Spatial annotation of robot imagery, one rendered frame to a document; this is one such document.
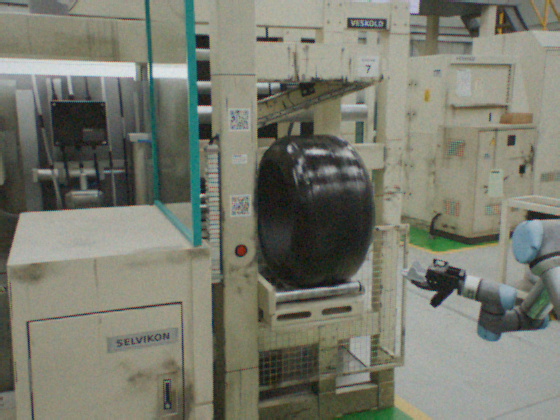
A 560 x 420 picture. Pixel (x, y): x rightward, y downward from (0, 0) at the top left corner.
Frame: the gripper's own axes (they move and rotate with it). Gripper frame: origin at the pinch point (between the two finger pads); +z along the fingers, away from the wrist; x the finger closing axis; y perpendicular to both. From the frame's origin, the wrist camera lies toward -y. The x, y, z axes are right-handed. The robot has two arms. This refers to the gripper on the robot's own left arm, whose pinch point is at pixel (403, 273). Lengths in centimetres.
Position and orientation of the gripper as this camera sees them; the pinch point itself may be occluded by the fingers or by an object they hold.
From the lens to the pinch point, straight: 212.0
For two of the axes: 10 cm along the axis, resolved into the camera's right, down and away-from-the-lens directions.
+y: -0.5, -8.5, -5.3
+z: -8.7, -2.2, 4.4
